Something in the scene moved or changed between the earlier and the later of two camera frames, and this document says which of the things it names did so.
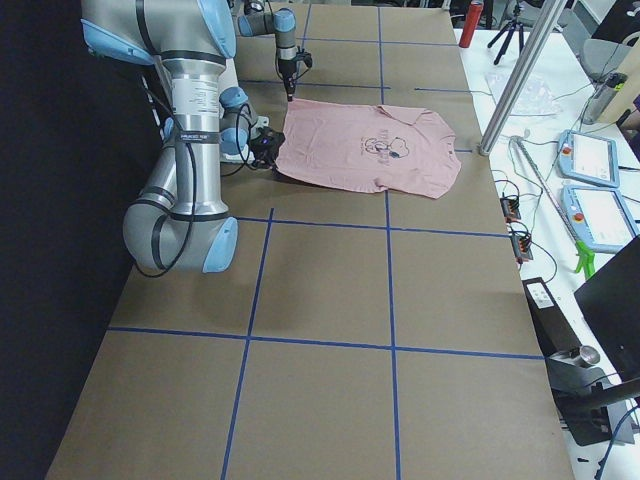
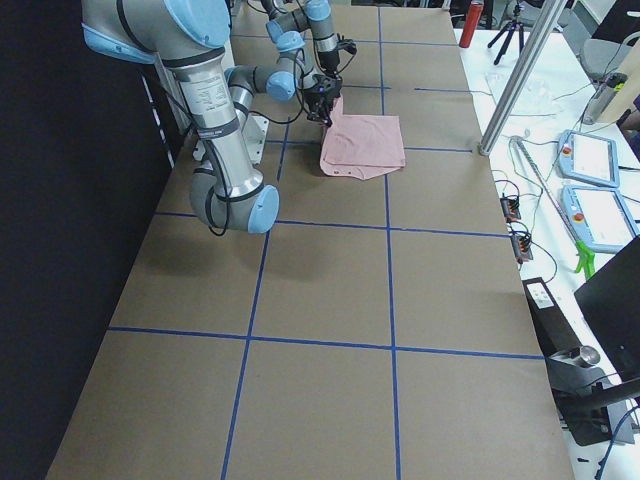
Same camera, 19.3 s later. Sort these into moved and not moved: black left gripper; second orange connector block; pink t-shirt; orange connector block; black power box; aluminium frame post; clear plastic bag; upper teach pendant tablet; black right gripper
Moved: pink t-shirt; black right gripper; black left gripper
Not moved: second orange connector block; aluminium frame post; clear plastic bag; orange connector block; black power box; upper teach pendant tablet
